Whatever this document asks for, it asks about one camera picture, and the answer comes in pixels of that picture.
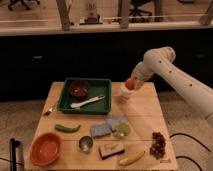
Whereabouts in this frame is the office chair left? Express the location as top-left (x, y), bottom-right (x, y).
top-left (7, 0), bottom-right (41, 11)

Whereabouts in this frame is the white plastic spoon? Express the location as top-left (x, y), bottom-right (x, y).
top-left (70, 95), bottom-right (105, 109)

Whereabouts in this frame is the yellow banana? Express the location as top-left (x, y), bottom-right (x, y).
top-left (119, 151), bottom-right (145, 166)

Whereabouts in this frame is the small metal cup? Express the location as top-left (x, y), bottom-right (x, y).
top-left (79, 136), bottom-right (93, 153)

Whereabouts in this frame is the wooden block eraser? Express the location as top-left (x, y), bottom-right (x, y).
top-left (99, 142), bottom-right (125, 160)

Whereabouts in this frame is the dark red bowl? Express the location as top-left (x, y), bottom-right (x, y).
top-left (68, 80), bottom-right (90, 98)

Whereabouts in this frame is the blue sponge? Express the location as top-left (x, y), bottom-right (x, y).
top-left (90, 123), bottom-right (111, 138)

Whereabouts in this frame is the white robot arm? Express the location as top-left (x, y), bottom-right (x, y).
top-left (131, 47), bottom-right (213, 127)

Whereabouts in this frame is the orange plastic bowl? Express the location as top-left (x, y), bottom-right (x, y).
top-left (30, 132), bottom-right (61, 167)

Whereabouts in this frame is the white red background device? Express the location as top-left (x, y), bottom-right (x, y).
top-left (80, 0), bottom-right (102, 25)

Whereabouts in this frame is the green chili pepper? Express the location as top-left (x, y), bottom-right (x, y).
top-left (54, 124), bottom-right (81, 133)

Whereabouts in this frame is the green plastic tray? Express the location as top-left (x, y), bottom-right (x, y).
top-left (57, 78), bottom-right (112, 115)

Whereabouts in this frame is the black floor cable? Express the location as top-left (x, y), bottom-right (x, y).
top-left (169, 132), bottom-right (213, 171)

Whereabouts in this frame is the office chair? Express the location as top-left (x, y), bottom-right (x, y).
top-left (7, 0), bottom-right (41, 11)
top-left (129, 0), bottom-right (152, 23)

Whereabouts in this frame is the blue grey cloth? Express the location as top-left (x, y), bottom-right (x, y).
top-left (105, 115), bottom-right (128, 131)

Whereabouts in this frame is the green plastic cup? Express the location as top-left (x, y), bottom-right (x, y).
top-left (115, 123), bottom-right (131, 138)

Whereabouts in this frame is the white paper cup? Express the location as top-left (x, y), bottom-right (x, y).
top-left (120, 87), bottom-right (133, 99)

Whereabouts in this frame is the black stand left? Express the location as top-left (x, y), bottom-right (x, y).
top-left (9, 138), bottom-right (24, 171)

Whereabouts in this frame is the dark grape bunch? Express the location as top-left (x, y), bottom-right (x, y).
top-left (150, 132), bottom-right (166, 159)

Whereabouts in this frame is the red orange apple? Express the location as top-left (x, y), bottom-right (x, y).
top-left (125, 78), bottom-right (135, 90)

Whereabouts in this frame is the office chair right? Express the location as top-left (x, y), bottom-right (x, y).
top-left (129, 0), bottom-right (152, 23)

